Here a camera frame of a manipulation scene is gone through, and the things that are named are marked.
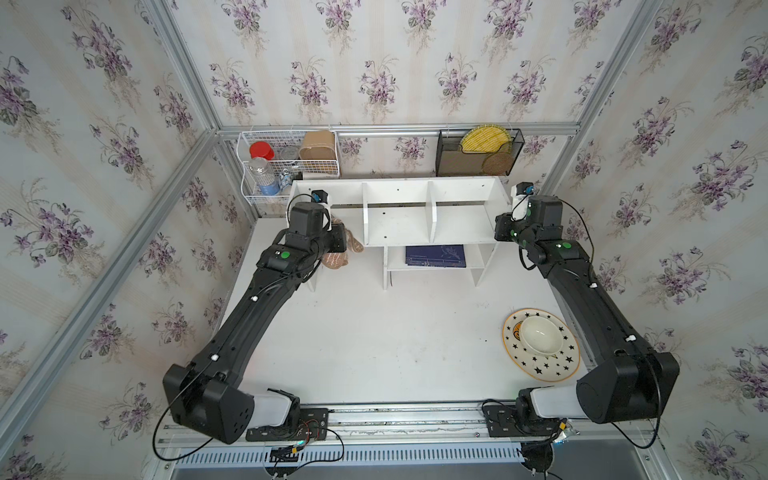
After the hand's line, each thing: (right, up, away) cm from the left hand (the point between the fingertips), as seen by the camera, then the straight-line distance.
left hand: (347, 230), depth 76 cm
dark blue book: (+28, -7, +14) cm, 32 cm away
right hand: (+42, +4, +4) cm, 42 cm away
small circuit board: (-15, -55, -5) cm, 57 cm away
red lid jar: (-29, +26, +16) cm, 42 cm away
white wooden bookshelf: (+20, +2, +8) cm, 22 cm away
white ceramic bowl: (+56, -31, +9) cm, 64 cm away
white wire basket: (-26, +22, +15) cm, 37 cm away
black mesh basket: (+31, +23, +19) cm, 44 cm away
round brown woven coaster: (+47, +23, +21) cm, 56 cm away
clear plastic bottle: (-26, +18, +9) cm, 33 cm away
